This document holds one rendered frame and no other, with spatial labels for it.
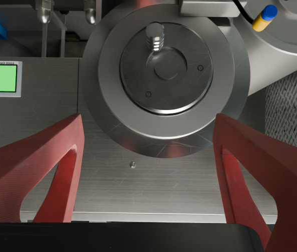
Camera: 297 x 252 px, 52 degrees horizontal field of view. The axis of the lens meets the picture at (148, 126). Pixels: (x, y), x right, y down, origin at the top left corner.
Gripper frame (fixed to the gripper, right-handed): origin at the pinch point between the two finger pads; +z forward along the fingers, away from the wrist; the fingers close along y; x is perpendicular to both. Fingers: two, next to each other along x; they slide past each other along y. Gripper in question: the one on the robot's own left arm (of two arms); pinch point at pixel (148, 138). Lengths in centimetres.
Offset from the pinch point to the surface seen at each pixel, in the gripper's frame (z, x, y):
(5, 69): 44, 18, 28
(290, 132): 22.8, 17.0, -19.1
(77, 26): 324, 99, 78
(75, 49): 343, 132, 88
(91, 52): 15.5, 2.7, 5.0
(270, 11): 9.3, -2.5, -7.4
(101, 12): 18.3, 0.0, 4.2
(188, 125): 10.5, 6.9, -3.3
